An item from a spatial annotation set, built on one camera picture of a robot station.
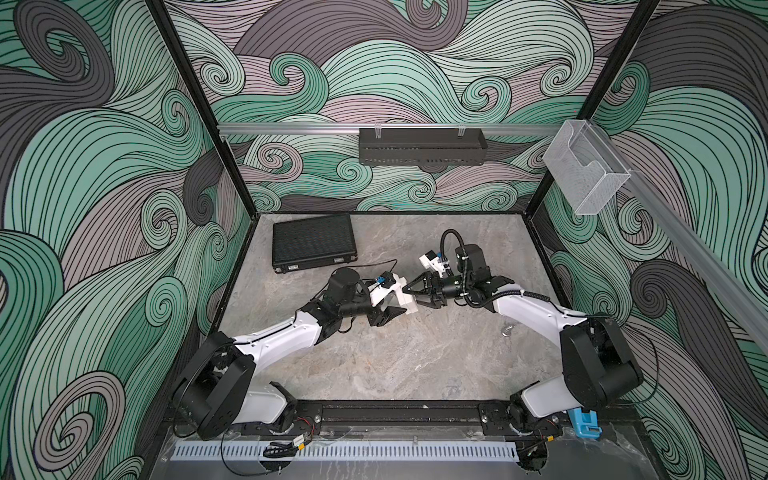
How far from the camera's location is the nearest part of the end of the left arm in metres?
0.70

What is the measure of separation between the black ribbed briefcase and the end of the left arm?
33 cm

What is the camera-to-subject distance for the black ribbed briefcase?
102 cm
